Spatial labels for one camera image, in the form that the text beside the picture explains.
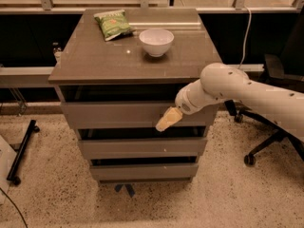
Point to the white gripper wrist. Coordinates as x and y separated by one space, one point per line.
183 103

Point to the grey top drawer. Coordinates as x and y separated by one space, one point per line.
86 115

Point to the grey drawer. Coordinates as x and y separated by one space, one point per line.
144 172
86 115
141 148

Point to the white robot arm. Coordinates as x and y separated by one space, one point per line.
219 82

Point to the grey middle drawer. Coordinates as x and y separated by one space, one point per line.
141 148

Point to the grey bottom drawer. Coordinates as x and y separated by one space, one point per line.
144 172

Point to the grey drawer cabinet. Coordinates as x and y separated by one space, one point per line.
92 69

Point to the white ceramic bowl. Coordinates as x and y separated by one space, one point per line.
156 41

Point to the green chip bag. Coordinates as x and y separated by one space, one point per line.
113 24

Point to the black office chair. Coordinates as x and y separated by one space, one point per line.
280 106

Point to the black wheeled stand base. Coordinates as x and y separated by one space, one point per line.
20 151

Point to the white board at left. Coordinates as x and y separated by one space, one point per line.
7 156

